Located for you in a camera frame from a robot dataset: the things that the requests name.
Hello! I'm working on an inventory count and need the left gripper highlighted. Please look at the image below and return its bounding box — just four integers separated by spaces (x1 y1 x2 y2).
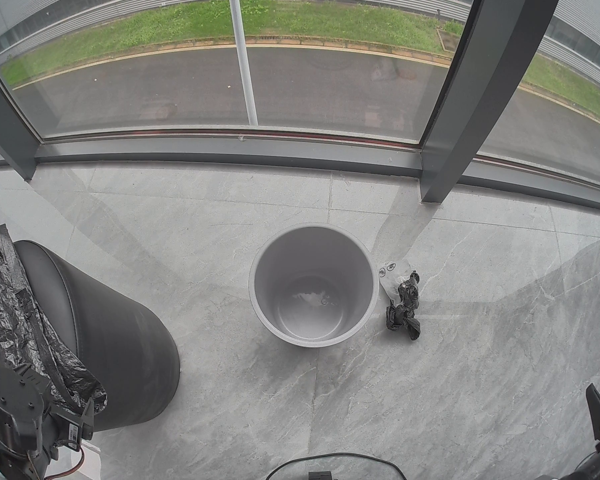
50 397 97 452

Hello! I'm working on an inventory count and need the window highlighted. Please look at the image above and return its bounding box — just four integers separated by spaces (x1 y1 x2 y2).
0 0 600 205

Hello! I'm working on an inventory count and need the black plastic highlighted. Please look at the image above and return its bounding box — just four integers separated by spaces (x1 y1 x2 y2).
385 270 422 341

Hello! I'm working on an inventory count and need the black plastic bag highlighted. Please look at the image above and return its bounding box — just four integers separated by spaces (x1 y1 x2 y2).
0 224 108 414

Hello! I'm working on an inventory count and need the grey trash bin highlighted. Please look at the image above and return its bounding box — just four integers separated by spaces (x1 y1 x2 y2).
248 222 381 350

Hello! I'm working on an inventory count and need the black cable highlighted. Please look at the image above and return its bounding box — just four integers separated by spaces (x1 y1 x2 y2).
279 452 401 480

